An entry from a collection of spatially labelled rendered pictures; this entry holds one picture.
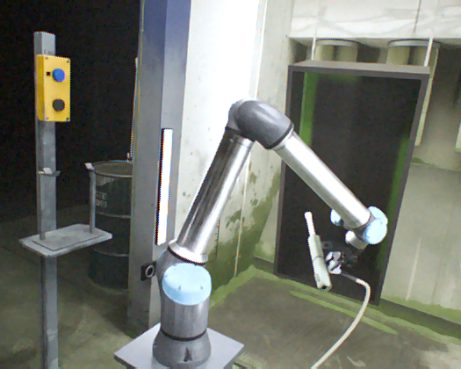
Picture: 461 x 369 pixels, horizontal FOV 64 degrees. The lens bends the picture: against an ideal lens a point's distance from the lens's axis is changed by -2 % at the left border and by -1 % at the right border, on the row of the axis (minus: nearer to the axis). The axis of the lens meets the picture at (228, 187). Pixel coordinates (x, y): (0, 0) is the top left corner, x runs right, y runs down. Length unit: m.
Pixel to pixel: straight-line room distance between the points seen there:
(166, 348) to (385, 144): 1.54
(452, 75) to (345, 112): 1.33
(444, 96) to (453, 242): 1.10
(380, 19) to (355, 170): 1.20
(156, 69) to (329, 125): 0.99
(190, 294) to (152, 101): 1.11
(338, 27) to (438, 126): 1.09
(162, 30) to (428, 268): 2.37
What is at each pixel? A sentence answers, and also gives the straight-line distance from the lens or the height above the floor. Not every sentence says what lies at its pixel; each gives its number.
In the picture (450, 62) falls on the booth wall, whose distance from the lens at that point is 3.34.
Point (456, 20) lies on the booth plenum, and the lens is 2.95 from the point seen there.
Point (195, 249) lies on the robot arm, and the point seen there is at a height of 0.94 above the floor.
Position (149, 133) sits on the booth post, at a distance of 1.97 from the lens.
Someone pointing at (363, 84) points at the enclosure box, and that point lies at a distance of 2.13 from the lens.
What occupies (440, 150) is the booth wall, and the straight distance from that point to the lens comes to 3.32.
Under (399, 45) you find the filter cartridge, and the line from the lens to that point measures 3.00.
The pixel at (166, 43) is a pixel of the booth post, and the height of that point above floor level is 1.68.
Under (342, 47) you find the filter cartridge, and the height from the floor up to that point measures 1.93.
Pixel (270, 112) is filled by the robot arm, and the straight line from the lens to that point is 1.13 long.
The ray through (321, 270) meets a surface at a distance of 1.68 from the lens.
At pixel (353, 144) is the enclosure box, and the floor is 1.28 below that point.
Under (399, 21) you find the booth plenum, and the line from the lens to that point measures 2.98.
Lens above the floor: 1.45
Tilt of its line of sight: 13 degrees down
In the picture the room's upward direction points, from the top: 6 degrees clockwise
